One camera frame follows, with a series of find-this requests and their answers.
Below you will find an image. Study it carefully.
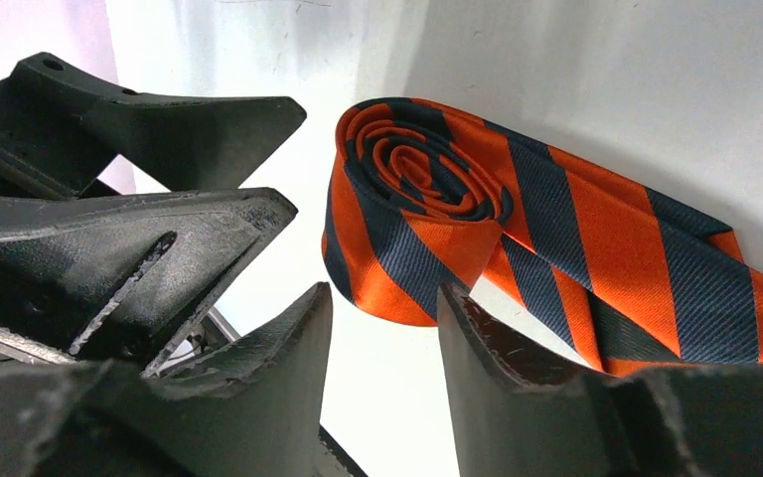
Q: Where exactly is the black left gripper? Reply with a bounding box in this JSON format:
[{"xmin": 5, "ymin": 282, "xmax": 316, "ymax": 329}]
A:
[{"xmin": 0, "ymin": 131, "xmax": 299, "ymax": 380}]

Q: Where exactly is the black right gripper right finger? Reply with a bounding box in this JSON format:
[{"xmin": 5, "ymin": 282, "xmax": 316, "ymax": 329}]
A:
[{"xmin": 437, "ymin": 284, "xmax": 763, "ymax": 476}]

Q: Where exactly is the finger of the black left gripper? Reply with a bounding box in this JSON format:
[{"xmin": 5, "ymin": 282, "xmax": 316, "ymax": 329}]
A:
[{"xmin": 0, "ymin": 52, "xmax": 307, "ymax": 198}]

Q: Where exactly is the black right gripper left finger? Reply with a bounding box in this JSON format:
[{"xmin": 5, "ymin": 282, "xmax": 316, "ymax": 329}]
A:
[{"xmin": 0, "ymin": 282, "xmax": 362, "ymax": 476}]

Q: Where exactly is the orange navy striped tie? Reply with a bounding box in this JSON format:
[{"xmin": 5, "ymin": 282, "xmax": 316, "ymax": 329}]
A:
[{"xmin": 322, "ymin": 97, "xmax": 763, "ymax": 376}]

